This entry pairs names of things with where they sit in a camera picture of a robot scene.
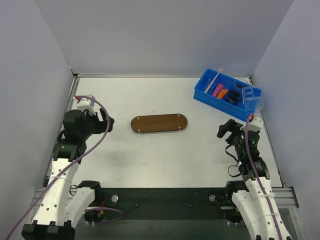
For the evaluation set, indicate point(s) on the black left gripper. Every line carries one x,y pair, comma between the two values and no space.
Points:
100,122

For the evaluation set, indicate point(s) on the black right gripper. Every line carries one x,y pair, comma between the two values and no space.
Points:
232,131

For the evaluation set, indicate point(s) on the clear textured toothbrush holder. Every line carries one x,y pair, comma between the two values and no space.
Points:
252,98

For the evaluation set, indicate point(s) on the dark glass cup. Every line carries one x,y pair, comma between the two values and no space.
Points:
234,97
239,84

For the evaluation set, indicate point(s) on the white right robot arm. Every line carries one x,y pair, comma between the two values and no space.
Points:
253,196

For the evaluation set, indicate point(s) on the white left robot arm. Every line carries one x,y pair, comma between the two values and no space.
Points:
56,219

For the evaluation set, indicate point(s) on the orange toothpaste tube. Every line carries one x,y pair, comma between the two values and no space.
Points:
222,93

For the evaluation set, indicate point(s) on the brown oval wooden tray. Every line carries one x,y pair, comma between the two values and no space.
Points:
145,124

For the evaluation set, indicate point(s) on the magenta toothpaste tube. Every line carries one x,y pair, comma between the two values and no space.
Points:
217,89

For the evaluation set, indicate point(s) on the pink toothbrush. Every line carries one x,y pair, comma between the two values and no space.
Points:
214,79

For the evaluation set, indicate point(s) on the blue plastic bin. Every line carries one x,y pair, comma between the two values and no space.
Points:
221,104

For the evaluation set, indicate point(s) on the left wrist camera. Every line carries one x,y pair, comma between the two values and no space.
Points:
83,104

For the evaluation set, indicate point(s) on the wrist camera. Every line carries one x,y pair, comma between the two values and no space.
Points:
83,104
256,123

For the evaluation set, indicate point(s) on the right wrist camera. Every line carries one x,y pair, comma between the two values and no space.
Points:
256,123

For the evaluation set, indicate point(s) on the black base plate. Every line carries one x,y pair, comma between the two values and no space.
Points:
164,204

